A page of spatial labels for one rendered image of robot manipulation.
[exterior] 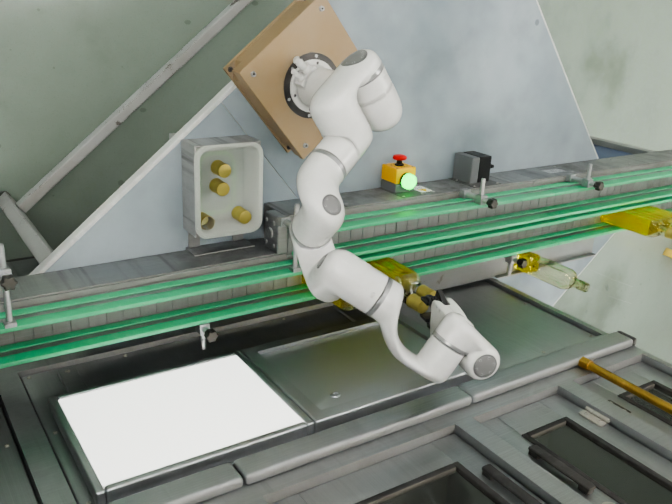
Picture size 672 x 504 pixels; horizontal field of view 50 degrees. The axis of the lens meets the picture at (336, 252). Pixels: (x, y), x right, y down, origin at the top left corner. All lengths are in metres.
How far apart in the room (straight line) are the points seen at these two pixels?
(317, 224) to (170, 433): 0.49
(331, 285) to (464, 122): 1.01
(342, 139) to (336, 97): 0.08
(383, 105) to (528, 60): 0.95
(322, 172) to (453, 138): 0.90
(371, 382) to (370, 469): 0.25
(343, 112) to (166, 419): 0.69
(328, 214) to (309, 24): 0.57
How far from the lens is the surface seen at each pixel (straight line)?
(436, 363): 1.40
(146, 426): 1.47
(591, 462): 1.57
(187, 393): 1.56
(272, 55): 1.71
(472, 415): 1.59
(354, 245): 1.87
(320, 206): 1.33
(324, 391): 1.57
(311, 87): 1.69
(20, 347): 1.61
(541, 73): 2.44
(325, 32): 1.78
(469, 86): 2.22
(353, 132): 1.44
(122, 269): 1.71
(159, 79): 2.29
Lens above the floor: 2.33
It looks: 51 degrees down
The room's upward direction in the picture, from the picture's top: 120 degrees clockwise
